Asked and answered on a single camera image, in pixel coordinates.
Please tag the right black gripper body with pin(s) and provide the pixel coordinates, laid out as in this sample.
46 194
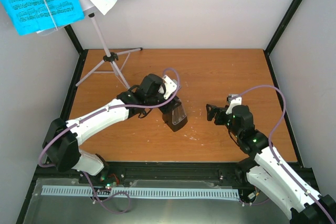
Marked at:
219 120

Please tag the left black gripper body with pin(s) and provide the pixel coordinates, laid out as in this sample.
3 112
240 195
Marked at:
166 109

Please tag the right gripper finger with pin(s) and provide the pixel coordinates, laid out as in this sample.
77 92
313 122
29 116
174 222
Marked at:
211 111
217 108

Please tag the clear plastic metronome cover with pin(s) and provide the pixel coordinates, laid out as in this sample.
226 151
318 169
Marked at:
179 116

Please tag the black metronome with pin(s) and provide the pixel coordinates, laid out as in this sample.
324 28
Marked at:
167 118

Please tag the blue sheet music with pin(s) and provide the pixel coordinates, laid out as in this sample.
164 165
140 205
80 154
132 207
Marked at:
30 16

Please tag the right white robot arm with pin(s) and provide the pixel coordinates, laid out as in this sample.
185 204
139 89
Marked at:
268 171

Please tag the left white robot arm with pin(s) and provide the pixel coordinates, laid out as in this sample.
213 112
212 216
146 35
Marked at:
63 139

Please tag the green led circuit board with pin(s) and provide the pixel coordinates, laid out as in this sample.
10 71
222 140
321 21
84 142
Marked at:
110 181

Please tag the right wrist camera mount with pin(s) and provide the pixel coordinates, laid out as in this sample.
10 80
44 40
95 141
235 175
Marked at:
233 100

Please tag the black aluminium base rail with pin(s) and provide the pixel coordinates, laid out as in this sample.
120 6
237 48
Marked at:
221 174

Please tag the light blue cable duct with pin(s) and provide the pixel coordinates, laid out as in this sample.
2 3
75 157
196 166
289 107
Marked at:
142 193

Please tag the black frame post left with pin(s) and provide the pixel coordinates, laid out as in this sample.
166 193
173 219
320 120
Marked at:
82 53

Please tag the black frame post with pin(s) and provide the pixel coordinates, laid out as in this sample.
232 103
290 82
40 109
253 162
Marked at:
289 14
82 53

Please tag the black frame post right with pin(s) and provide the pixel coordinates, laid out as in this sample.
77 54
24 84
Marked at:
289 14

